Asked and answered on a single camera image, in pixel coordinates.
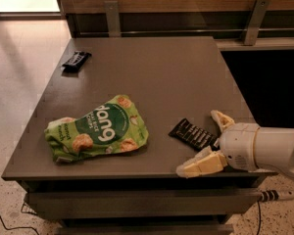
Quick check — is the black striped white plug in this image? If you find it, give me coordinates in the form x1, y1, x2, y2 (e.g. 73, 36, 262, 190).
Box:
260, 190, 294, 202

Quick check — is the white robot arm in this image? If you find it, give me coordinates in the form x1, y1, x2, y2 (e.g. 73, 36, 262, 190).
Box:
170, 110, 294, 179

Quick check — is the dark blueberry rxbar wrapper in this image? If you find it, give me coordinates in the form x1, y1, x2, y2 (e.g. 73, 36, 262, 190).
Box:
62, 51, 91, 72

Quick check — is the black hanging cable right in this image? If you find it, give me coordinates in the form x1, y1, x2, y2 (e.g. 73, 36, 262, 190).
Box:
256, 201, 263, 235

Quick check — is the right metal wall bracket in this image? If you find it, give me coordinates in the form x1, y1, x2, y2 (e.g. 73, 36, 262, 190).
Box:
242, 0, 271, 46

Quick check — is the grey drawer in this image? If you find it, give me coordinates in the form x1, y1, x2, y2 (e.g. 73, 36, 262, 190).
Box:
55, 225, 233, 235
25, 189, 260, 219

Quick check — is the lower grey drawer front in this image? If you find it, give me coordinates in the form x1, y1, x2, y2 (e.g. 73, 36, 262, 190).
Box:
55, 225, 233, 235

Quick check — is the left metal wall bracket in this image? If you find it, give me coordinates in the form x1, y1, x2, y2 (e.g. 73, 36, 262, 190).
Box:
104, 1, 122, 37

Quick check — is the green dang rice chips bag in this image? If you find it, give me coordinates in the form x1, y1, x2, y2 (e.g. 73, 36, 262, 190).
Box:
44, 95, 149, 163

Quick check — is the upper grey drawer front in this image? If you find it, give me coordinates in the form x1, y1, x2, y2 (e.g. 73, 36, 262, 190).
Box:
25, 189, 260, 219

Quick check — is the metal wall bracket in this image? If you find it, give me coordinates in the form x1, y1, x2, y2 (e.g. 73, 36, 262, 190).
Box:
104, 1, 122, 37
242, 0, 271, 46

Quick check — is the grey drawer cabinet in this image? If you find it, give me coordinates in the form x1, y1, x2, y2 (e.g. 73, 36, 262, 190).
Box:
3, 37, 264, 228

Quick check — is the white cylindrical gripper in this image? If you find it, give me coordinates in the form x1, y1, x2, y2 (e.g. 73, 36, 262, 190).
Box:
175, 110, 260, 178

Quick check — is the black chocolate rxbar wrapper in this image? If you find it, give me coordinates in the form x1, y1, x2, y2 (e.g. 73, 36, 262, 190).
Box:
169, 118, 220, 151

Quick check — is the black floor cable left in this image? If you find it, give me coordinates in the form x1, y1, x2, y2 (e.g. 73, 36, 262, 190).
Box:
0, 210, 41, 235

